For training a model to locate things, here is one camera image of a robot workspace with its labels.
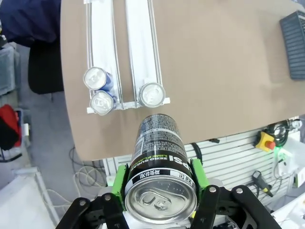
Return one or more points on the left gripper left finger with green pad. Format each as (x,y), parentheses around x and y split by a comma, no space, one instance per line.
(119,186)

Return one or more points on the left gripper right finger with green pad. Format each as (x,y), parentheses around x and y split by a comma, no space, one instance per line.
(201,174)

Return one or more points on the black Pepsi zero can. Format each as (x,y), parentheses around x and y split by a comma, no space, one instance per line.
(157,152)

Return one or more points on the blue Pocari Sweat can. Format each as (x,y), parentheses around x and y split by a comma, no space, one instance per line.
(94,78)
(101,103)

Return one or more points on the white can dispenser rack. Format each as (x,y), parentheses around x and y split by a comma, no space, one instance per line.
(138,35)

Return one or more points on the yellow emergency stop button box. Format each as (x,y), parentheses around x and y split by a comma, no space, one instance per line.
(263,140)

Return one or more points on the red and black cloth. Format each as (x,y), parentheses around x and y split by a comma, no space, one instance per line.
(8,126)

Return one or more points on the black chair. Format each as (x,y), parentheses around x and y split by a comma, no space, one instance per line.
(44,69)

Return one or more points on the large dark grey basket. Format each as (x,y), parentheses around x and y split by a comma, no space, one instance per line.
(295,45)

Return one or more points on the grey plastic storage crate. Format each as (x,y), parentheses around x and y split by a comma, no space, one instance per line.
(7,71)

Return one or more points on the dark navy cloth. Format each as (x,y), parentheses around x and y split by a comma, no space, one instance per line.
(28,19)

